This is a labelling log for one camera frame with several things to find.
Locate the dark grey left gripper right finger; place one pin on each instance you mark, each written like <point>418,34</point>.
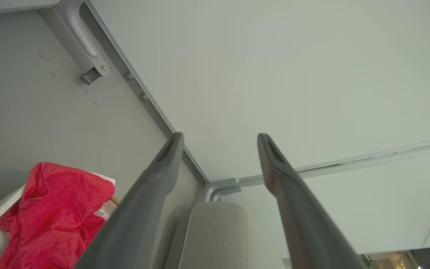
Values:
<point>304,224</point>

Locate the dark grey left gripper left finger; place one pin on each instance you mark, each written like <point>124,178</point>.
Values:
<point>136,220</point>

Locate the red Bulls jersey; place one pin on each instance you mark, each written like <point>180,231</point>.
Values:
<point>54,213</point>

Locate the light grey fabric sofa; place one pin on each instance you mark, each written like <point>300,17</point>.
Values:
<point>218,239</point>

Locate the green potted plant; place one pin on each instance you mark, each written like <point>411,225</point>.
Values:
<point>367,260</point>

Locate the silver round bolt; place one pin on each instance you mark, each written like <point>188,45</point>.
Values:
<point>129,75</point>
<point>144,97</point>

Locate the silver metal latch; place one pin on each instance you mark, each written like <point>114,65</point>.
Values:
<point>90,76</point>

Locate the grey curved corner bracket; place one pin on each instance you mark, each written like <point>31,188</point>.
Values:
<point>218,187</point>

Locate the grey frame strip with slots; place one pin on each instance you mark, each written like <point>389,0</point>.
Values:
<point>368,158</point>

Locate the grey frame strip with bolts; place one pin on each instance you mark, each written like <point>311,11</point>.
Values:
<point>140,89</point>

